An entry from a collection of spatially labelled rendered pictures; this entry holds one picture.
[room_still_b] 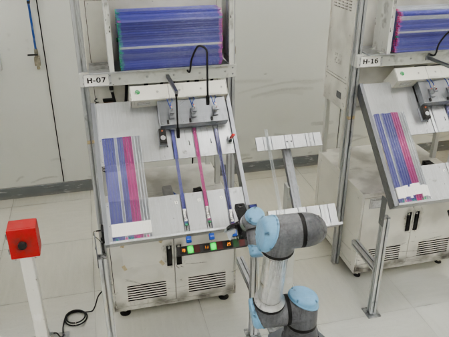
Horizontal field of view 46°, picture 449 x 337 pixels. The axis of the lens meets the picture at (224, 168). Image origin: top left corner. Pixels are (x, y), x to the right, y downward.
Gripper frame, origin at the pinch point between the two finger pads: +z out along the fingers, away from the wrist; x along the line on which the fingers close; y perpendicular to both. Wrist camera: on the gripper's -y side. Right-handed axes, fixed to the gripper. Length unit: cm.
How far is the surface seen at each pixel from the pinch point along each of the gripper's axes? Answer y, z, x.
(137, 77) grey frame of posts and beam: -81, 0, -36
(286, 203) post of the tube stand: -12.6, 15.5, 30.7
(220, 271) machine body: 10, 65, 1
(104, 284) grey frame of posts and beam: 13, 26, -62
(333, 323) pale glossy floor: 49, 59, 58
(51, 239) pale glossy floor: -39, 150, -99
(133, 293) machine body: 14, 70, -49
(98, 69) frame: -87, -1, -54
